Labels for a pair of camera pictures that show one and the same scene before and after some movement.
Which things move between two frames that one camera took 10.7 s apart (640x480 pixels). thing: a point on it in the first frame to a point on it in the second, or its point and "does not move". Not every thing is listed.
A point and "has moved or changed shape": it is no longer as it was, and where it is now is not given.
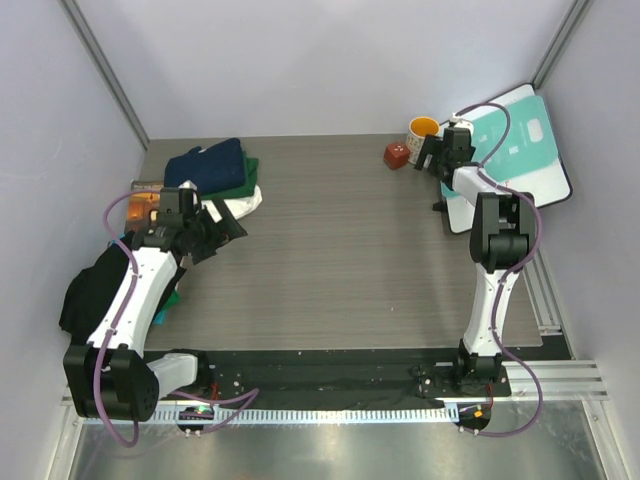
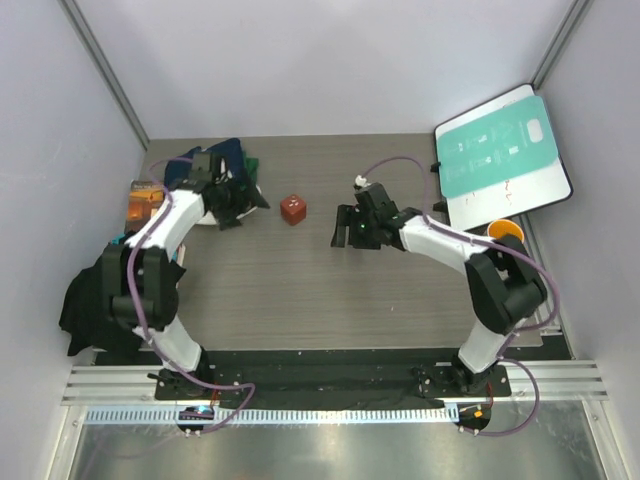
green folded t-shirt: (250, 185) does not move
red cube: (396, 155) to (293, 209)
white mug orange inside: (418, 128) has moved or changed shape
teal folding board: (528, 143) does not move
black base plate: (343, 375) does not move
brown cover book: (142, 204) does not move
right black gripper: (434, 144) to (348, 216)
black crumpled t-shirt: (88, 291) does not move
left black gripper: (219, 237) to (249, 197)
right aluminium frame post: (577, 12) does not move
